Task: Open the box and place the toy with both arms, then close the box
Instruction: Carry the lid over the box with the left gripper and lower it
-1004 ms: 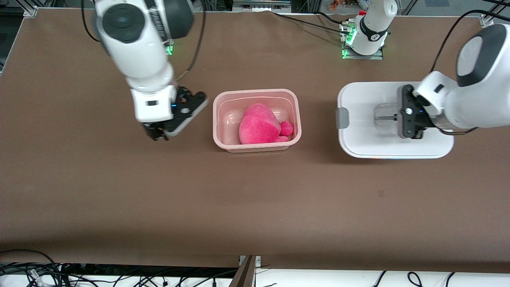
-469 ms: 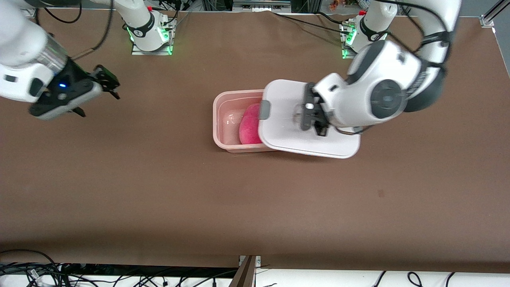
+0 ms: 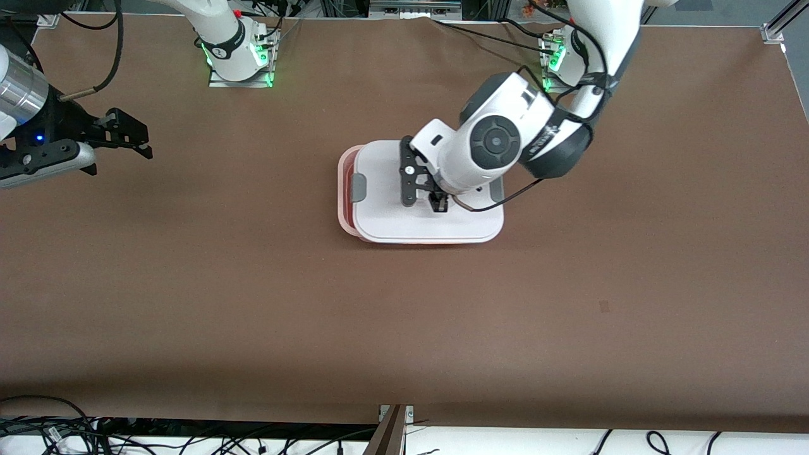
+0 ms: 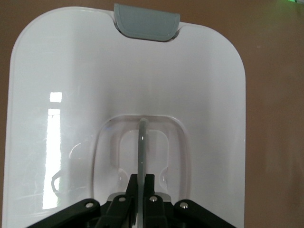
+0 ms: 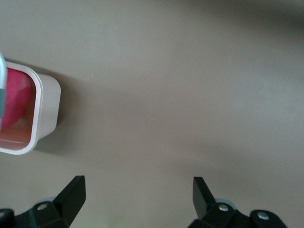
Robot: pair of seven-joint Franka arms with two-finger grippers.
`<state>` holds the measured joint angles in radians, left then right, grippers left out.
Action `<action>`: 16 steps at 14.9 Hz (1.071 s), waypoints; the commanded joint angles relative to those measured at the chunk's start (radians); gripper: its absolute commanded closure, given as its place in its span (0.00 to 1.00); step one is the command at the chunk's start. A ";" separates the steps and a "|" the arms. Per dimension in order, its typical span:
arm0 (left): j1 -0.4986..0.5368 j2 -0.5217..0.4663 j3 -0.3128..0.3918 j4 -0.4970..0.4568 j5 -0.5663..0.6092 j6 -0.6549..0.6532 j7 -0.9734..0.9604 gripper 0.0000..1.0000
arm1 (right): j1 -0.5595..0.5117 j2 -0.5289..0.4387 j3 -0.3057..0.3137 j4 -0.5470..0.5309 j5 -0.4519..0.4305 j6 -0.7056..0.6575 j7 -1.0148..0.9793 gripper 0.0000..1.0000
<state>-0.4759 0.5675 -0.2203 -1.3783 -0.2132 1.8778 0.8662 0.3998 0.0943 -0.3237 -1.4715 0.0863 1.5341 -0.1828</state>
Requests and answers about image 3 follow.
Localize brown wooden beam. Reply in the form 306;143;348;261
363;404;406;455

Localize colourful small items heap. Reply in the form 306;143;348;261
521;0;569;16

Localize pink translucent plastic box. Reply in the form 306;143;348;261
337;144;506;246

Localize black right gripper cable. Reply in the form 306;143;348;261
60;0;124;103

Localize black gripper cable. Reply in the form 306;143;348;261
60;0;124;103
452;0;611;212

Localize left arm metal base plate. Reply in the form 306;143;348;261
539;32;573;95

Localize grey metal frame piece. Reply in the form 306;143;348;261
368;0;463;21

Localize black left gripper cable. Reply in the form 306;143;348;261
452;0;611;212

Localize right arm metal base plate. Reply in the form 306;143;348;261
209;22;280;88

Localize short black base cable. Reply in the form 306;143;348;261
502;18;554;40

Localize long black base cable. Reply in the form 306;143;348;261
433;18;557;56

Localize thin black base cable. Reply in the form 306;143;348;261
265;16;303;50

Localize white box lid grey clips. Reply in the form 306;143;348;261
351;139;505;244

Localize brown table cover sheet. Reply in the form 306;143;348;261
0;13;809;434

